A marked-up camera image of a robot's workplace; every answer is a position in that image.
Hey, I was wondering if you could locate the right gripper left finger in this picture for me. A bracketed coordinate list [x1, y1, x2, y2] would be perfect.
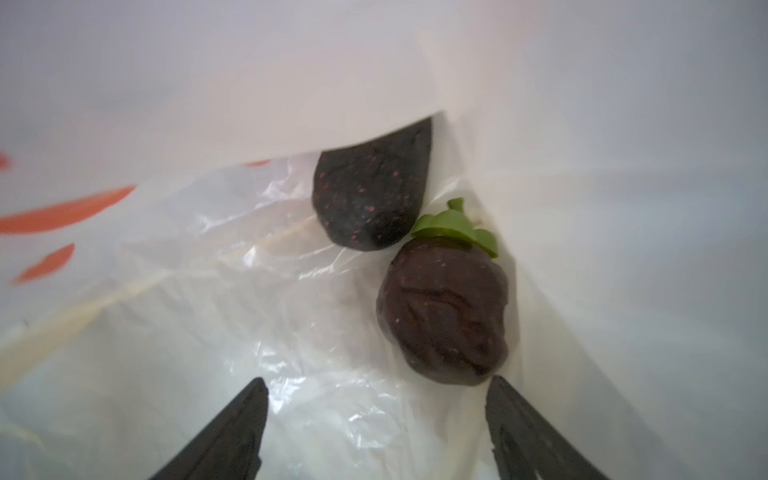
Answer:
[153, 378, 269, 480]

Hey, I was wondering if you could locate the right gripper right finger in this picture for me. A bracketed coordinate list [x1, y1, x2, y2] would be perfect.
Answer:
[485, 375, 607, 480]

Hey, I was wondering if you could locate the yellow translucent plastic bag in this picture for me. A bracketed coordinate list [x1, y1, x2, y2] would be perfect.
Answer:
[1, 1, 767, 479]

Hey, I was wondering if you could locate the dark brown fruit toy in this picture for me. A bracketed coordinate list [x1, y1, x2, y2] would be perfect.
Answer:
[312, 117, 433, 251]

